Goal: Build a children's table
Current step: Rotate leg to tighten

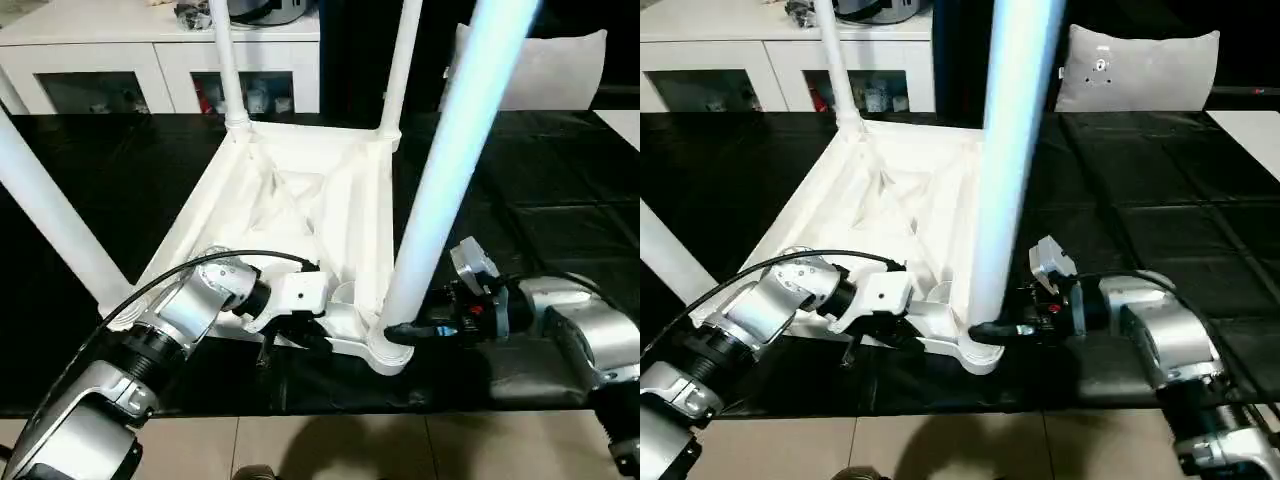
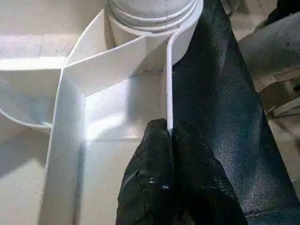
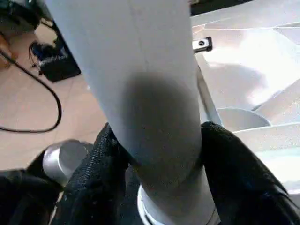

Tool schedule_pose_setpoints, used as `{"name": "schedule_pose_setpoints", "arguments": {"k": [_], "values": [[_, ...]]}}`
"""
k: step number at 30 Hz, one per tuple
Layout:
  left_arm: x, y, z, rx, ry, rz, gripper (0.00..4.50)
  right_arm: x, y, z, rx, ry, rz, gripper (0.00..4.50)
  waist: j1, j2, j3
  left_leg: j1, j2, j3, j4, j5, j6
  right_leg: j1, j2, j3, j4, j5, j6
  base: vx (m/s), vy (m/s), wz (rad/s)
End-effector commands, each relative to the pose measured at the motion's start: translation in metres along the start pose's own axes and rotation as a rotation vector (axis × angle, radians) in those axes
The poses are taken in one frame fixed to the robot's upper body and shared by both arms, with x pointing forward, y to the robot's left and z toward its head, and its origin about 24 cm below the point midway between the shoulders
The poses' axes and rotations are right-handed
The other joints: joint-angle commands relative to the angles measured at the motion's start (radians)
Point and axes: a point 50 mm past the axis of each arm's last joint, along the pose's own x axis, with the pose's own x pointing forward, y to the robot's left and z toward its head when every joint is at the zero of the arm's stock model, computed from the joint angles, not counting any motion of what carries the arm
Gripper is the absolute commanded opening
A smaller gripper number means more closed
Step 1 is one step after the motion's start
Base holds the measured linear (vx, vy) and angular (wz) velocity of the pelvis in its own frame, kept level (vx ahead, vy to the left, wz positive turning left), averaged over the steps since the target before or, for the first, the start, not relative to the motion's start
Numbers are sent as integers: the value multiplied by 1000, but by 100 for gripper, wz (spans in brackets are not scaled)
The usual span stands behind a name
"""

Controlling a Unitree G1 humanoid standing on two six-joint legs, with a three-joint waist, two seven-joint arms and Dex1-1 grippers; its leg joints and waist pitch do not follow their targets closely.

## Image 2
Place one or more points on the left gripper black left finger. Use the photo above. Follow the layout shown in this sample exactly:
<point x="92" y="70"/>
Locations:
<point x="145" y="182"/>

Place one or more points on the white plastic table top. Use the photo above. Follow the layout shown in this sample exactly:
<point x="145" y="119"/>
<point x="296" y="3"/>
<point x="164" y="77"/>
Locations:
<point x="35" y="93"/>

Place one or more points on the black work mat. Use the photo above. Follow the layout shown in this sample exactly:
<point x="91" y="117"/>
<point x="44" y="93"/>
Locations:
<point x="222" y="105"/>

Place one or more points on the white plastic table leg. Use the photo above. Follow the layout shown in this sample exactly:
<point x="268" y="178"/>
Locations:
<point x="145" y="9"/>

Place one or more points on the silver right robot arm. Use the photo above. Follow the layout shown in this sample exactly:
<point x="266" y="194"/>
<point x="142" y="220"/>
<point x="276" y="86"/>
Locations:
<point x="276" y="47"/>

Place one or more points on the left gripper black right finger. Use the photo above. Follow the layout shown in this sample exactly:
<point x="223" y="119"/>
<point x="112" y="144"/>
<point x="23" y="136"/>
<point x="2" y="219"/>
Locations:
<point x="201" y="192"/>

